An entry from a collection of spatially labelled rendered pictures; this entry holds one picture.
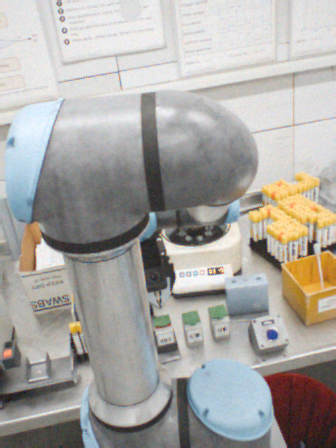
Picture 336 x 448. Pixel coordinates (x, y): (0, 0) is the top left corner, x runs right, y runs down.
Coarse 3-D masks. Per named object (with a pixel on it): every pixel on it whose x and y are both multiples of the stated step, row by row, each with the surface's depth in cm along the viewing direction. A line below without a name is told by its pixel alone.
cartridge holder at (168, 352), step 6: (174, 336) 113; (156, 342) 113; (174, 342) 112; (156, 348) 113; (162, 348) 112; (168, 348) 112; (174, 348) 112; (162, 354) 112; (168, 354) 112; (174, 354) 112; (180, 354) 111; (162, 360) 111; (168, 360) 112
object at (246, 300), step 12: (240, 276) 119; (252, 276) 118; (264, 276) 118; (228, 288) 116; (240, 288) 116; (252, 288) 116; (264, 288) 116; (228, 300) 118; (240, 300) 118; (252, 300) 118; (264, 300) 118; (228, 312) 120; (240, 312) 120; (252, 312) 120; (264, 312) 120
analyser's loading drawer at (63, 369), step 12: (72, 348) 111; (36, 360) 110; (48, 360) 108; (60, 360) 111; (72, 360) 108; (0, 372) 110; (12, 372) 110; (24, 372) 105; (36, 372) 109; (48, 372) 106; (60, 372) 108; (72, 372) 106; (0, 384) 107; (12, 384) 106; (24, 384) 106; (36, 384) 106
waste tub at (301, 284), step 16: (320, 256) 123; (288, 272) 118; (304, 272) 124; (288, 288) 121; (304, 288) 126; (320, 288) 125; (304, 304) 113; (320, 304) 113; (304, 320) 115; (320, 320) 116
